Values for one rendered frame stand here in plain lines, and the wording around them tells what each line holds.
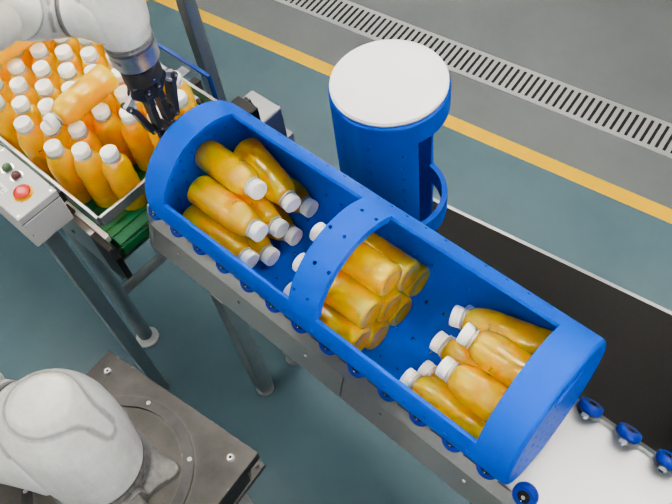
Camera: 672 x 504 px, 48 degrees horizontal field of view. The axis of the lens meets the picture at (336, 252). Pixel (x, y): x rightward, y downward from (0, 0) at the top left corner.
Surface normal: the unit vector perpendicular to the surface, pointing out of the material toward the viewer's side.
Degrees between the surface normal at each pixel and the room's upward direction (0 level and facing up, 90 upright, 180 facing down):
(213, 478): 5
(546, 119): 0
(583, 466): 0
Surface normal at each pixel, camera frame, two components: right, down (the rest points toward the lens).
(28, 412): 0.00, -0.61
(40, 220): 0.74, 0.51
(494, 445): -0.64, 0.35
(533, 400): -0.36, -0.23
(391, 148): -0.04, 0.84
